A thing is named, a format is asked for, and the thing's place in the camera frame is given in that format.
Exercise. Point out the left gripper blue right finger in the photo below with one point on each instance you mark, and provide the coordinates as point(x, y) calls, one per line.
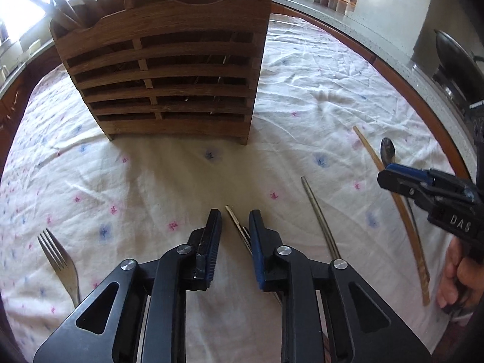
point(329, 311)

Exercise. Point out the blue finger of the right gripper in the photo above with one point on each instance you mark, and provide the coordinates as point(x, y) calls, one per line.
point(414, 173)

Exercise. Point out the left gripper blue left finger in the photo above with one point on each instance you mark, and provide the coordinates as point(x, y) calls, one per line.
point(138, 311)

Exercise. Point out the steel spoon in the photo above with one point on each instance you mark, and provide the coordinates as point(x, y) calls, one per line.
point(387, 153)

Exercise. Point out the bamboo chopstick pair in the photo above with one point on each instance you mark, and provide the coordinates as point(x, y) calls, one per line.
point(424, 282)

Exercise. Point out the person's right hand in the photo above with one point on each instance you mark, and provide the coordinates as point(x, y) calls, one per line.
point(459, 267)

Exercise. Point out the black wok on stove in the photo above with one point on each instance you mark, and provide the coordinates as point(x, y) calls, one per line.
point(458, 69)

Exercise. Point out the white floral tablecloth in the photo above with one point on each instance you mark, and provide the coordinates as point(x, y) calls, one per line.
point(105, 200)

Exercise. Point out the steel fork on left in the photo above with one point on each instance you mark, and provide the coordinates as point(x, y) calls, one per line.
point(62, 264)

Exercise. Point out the wooden utensil holder box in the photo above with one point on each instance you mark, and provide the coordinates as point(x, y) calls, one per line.
point(167, 66)

